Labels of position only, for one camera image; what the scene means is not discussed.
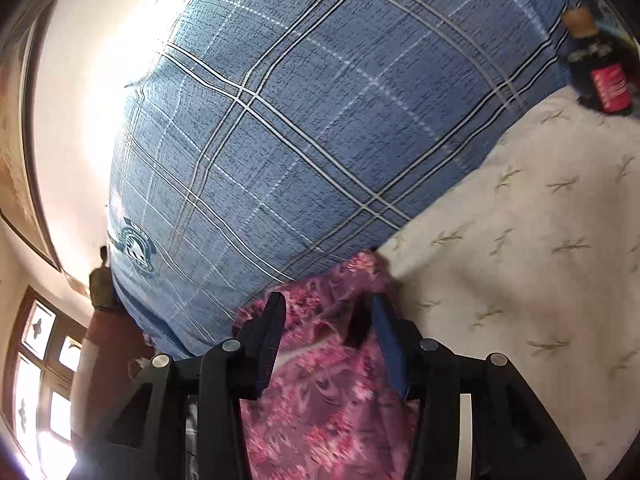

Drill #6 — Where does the cream floral bed sheet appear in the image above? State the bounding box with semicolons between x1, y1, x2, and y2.
375;85;640;476

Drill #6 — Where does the wooden framed wall picture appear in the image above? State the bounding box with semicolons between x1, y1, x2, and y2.
0;25;63;272

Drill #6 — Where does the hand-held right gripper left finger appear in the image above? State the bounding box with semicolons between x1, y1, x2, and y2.
70;292;288;480

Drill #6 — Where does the olive green garment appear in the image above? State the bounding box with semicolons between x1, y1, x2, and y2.
89;245;119;311

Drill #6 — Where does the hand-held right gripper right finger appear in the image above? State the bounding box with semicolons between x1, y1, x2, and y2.
370;294;587;480

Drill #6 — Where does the wooden framed window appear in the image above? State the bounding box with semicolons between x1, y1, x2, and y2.
0;285;90;472

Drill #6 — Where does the blue plaid quilt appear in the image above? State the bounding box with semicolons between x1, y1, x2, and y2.
107;0;601;361

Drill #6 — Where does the purple floral shirt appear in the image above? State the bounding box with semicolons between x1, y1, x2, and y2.
232;250;426;480

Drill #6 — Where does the dark bottle with red label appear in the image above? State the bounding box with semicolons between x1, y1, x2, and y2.
560;4;637;117

